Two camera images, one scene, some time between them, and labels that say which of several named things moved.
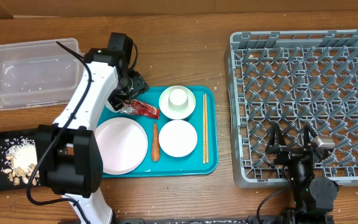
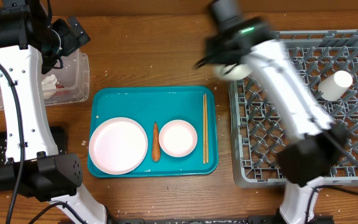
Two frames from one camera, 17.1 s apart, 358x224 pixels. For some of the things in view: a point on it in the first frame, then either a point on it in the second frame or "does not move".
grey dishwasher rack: [325, 79] does not move
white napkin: [109, 106] → [49, 86]
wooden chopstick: [204, 158] does not move
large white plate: [123, 144] does not move
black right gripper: [275, 147] → [219, 57]
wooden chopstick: [207, 157] does not move
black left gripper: [140, 84] → [71, 42]
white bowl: [177, 102] → [234, 71]
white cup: [178, 99] → [333, 87]
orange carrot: [155, 147] does not move
